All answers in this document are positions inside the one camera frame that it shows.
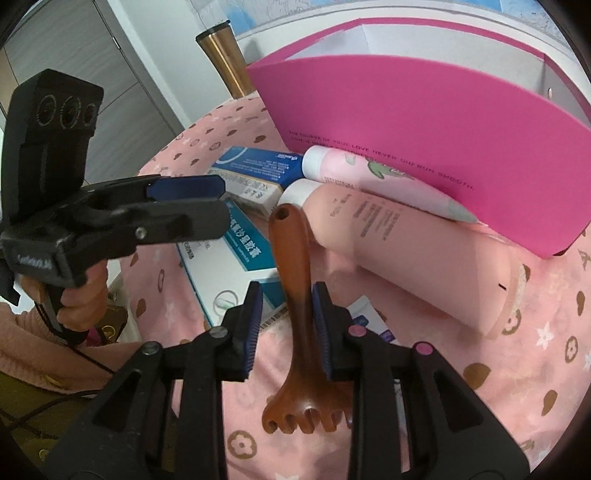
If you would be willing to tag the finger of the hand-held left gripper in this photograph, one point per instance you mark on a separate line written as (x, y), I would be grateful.
(184, 221)
(184, 187)

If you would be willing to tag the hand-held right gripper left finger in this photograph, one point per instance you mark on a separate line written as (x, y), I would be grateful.
(253, 323)

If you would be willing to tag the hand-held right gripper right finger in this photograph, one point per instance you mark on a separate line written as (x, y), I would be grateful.
(321, 323)

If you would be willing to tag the white tube with blue label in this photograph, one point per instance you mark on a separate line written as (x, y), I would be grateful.
(369, 316)

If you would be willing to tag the teal and white medicine box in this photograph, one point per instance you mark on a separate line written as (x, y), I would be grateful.
(217, 272)

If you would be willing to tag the brown wooden massage comb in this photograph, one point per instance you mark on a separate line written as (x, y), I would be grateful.
(288, 249)

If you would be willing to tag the large peach tube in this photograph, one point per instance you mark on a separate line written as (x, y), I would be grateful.
(406, 249)

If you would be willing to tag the pink tube with green print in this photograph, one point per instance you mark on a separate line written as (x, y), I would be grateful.
(341, 168)

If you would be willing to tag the pink cardboard box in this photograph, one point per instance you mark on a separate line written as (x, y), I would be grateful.
(369, 101)

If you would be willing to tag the person's left forearm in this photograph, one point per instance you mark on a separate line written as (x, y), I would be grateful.
(27, 350)

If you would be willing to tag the person's left hand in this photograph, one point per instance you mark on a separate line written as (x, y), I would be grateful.
(83, 304)

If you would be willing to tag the white medicine box grey print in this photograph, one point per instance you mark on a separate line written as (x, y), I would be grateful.
(258, 189)

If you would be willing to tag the grey cabinet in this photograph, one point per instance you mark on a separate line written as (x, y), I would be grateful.
(115, 69)

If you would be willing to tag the dark gold-patterned object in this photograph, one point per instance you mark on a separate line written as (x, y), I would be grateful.
(111, 323)

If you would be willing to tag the copper tumbler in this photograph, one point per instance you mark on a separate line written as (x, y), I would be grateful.
(228, 64)

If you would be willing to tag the pink printed blanket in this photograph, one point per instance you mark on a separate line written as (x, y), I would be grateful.
(531, 369)

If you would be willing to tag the olive cloth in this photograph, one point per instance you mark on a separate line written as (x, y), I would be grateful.
(27, 438)

